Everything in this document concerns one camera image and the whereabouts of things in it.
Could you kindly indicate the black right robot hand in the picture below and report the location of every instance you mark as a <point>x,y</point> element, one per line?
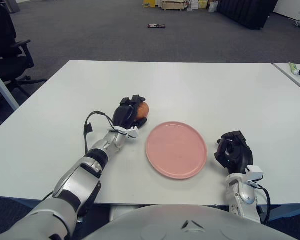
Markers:
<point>242,155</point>

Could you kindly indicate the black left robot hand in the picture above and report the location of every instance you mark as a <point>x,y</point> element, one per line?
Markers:
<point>123,115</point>

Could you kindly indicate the red yellow apple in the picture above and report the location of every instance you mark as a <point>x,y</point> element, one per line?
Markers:
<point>143,110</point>

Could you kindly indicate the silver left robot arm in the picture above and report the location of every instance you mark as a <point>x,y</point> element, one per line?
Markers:
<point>90,162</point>

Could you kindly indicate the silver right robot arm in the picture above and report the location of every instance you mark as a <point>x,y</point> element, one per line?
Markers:
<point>242,195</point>

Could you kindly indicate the pink round plate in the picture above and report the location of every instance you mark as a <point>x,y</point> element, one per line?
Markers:
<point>176,150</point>

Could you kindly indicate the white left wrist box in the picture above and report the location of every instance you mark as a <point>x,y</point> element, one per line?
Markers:
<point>132,132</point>

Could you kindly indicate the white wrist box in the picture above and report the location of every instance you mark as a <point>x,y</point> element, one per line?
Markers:
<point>132,132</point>
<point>254,173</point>

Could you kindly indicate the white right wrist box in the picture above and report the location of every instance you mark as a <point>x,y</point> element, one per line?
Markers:
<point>254,173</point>

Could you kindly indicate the small black floor object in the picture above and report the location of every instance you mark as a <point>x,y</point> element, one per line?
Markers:
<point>156,26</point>

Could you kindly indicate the green white tube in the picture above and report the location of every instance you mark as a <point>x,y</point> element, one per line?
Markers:
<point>293,68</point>

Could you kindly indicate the grey robot torso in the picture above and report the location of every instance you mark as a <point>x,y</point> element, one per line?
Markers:
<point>165,222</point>

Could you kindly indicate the wooden crate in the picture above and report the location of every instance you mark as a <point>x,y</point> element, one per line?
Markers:
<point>173,5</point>

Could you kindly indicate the grey slanted table leg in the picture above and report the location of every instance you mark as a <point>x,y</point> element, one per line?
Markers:
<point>3,87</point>

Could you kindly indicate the stack of white boxes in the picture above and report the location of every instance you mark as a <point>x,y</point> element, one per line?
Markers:
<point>192,5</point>

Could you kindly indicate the pale yellow box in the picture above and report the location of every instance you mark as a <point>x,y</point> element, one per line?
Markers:
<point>203,4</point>

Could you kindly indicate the white plastic bag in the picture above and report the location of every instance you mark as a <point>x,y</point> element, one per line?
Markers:
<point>213,7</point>

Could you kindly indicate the black fabric partition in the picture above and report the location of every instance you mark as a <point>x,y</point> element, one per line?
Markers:
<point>247,12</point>

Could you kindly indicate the black office chair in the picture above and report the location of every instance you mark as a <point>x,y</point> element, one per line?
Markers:
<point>2,37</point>

